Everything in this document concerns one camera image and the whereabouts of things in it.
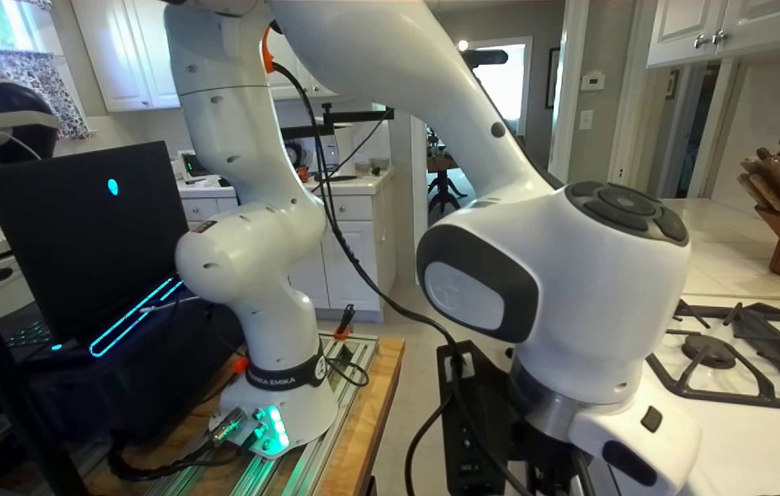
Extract white gas stove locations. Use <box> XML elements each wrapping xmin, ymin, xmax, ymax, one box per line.
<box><xmin>580</xmin><ymin>292</ymin><xmax>780</xmax><ymax>496</ymax></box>

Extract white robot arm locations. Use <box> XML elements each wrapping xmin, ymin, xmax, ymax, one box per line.
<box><xmin>162</xmin><ymin>0</ymin><xmax>700</xmax><ymax>496</ymax></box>

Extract white kitchen cabinets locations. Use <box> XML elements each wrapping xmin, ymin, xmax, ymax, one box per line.
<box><xmin>70</xmin><ymin>0</ymin><xmax>391</xmax><ymax>324</ymax></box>

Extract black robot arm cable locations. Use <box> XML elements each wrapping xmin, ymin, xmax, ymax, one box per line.
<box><xmin>262</xmin><ymin>23</ymin><xmax>539</xmax><ymax>496</ymax></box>

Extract black laptop with blue light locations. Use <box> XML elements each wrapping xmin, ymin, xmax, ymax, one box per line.
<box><xmin>0</xmin><ymin>140</ymin><xmax>188</xmax><ymax>358</ymax></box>

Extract black stove burner grates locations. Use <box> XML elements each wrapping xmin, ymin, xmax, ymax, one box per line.
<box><xmin>649</xmin><ymin>304</ymin><xmax>780</xmax><ymax>409</ymax></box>

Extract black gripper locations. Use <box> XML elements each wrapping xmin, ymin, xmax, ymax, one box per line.
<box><xmin>508</xmin><ymin>413</ymin><xmax>621</xmax><ymax>496</ymax></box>

